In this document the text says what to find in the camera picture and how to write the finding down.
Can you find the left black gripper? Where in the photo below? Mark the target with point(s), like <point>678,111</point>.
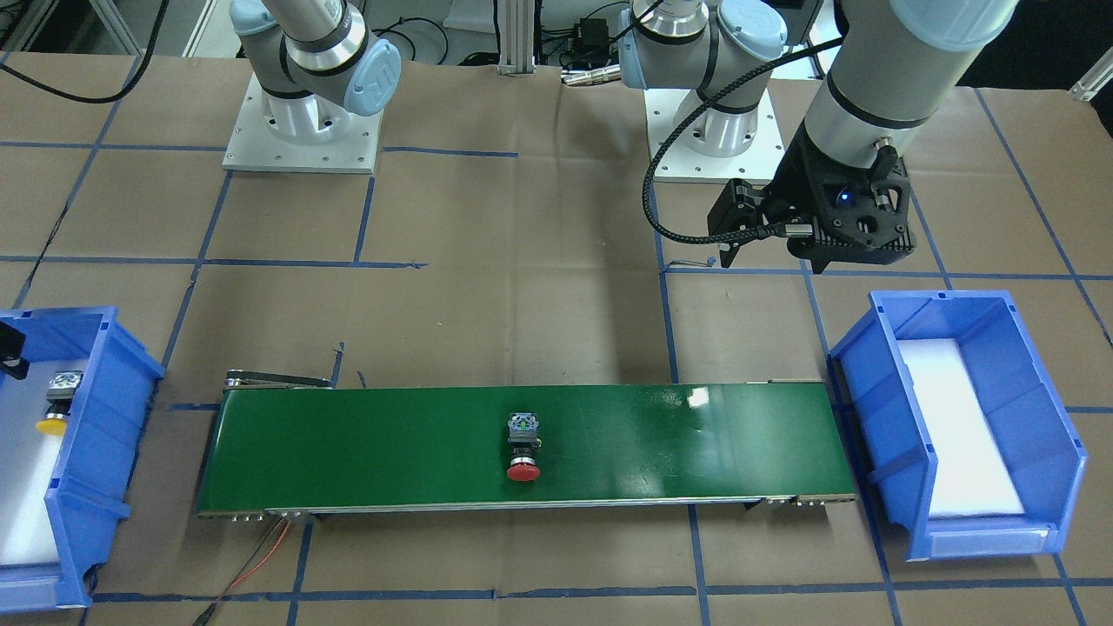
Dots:
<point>796,188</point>

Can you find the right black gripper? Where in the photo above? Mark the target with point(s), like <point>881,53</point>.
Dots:
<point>9,341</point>

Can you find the yellow push button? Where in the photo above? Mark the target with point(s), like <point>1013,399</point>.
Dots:
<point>61,390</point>

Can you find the red mushroom push button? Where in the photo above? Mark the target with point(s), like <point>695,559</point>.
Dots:
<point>522,436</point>

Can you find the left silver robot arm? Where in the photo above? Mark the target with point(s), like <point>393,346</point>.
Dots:
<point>896,62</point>

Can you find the white foam in bin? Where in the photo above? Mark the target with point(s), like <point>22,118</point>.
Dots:
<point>971,476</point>
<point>27,461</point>

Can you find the blue plastic bin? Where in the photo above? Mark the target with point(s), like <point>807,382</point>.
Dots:
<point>76,395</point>
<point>1041,448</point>

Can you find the green conveyor belt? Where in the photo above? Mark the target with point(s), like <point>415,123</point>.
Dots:
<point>294,451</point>

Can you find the clear bin label holder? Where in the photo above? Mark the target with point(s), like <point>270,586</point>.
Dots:
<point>979,543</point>

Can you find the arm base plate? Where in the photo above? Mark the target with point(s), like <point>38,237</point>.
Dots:
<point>300,135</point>
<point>722,130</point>

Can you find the aluminium frame post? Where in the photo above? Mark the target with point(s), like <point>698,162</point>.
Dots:
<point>516,32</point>

